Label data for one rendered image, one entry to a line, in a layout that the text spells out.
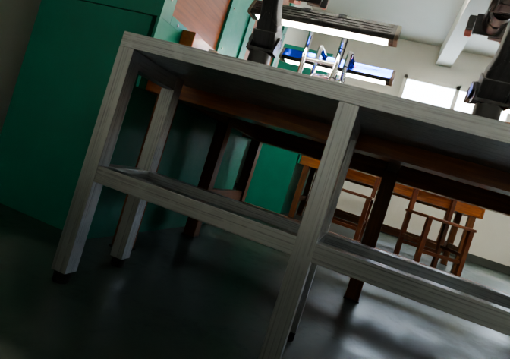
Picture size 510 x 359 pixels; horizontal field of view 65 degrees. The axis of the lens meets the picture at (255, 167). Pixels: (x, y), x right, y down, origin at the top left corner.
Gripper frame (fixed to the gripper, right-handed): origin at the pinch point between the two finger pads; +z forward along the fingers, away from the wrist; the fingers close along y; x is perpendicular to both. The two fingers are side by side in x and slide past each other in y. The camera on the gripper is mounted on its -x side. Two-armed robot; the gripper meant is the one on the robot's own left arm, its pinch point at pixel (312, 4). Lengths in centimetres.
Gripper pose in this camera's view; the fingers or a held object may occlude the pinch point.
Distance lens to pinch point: 163.9
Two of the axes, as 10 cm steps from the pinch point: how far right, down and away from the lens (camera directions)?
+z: 2.6, 0.8, 9.6
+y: -9.2, -2.9, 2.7
